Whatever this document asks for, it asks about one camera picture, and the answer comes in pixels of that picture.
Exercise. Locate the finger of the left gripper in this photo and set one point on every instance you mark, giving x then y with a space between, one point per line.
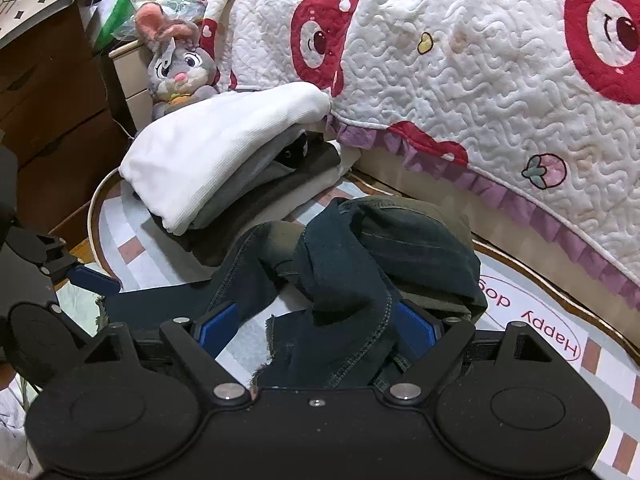
93 281

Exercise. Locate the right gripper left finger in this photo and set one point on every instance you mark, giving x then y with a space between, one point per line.
195 346

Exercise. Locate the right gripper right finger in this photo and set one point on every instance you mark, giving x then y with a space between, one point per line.
436 348

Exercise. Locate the dark blue denim jeans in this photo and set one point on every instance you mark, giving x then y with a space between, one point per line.
356 262

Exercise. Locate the white folded garment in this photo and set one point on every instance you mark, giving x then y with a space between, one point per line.
179 161

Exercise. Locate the brown wooden cabinet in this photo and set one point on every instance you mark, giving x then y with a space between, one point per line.
56 119

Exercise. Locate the grey folded garment stack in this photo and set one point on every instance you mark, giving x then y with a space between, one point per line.
285 173

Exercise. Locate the white bedside drawer unit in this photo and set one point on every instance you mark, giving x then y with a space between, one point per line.
131 67

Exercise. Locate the green white plastic bag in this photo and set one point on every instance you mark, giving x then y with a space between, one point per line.
110 14

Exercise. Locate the white quilted strawberry bedspread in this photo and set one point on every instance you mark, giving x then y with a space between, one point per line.
534 104

